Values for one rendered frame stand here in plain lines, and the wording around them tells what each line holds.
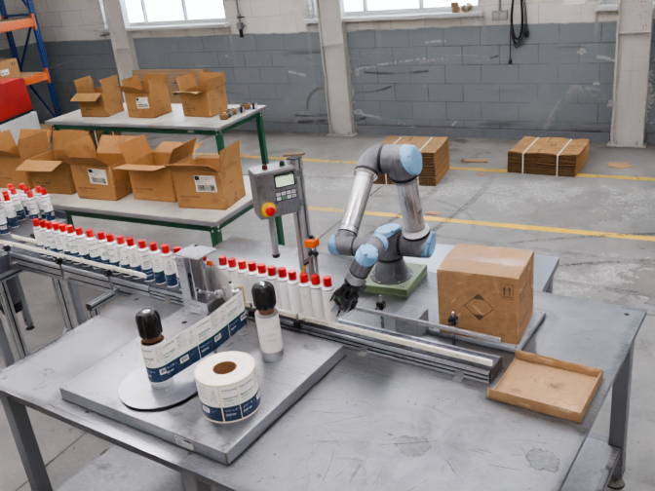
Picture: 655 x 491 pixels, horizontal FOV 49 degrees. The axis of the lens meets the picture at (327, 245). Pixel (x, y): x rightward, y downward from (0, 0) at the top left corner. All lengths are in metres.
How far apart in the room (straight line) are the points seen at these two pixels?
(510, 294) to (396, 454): 0.73
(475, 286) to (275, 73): 6.81
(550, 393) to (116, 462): 1.94
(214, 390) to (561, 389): 1.13
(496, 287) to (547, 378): 0.35
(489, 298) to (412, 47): 5.88
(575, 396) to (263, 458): 1.02
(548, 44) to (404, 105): 1.72
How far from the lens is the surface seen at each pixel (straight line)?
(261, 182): 2.78
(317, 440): 2.37
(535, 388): 2.55
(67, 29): 11.25
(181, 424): 2.47
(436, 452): 2.29
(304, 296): 2.83
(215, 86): 7.04
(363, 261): 2.57
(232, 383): 2.34
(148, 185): 4.88
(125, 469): 3.45
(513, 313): 2.68
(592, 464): 3.23
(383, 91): 8.56
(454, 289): 2.70
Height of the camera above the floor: 2.30
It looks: 24 degrees down
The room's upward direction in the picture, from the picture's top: 6 degrees counter-clockwise
